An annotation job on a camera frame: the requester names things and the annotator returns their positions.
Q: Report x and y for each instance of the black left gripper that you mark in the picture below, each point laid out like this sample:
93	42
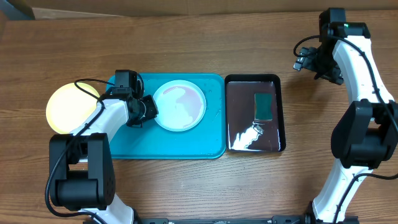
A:
152	113

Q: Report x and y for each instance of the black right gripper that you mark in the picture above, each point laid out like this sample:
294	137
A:
307	63

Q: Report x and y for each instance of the light blue plate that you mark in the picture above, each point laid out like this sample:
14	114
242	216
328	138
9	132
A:
181	105

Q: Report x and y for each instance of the yellow-green plate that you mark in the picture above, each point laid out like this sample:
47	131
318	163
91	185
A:
68	108

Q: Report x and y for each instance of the green sponge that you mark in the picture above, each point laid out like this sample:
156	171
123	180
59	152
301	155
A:
263	106

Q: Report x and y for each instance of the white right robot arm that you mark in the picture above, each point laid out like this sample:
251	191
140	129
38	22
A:
366	135

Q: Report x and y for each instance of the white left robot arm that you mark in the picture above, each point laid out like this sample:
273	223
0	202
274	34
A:
81	174

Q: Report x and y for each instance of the black water tray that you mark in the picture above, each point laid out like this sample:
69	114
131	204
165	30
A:
244	132

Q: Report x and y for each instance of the cardboard backdrop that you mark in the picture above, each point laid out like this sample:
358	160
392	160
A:
34	9

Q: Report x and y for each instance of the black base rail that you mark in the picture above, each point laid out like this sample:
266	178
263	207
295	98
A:
277	219

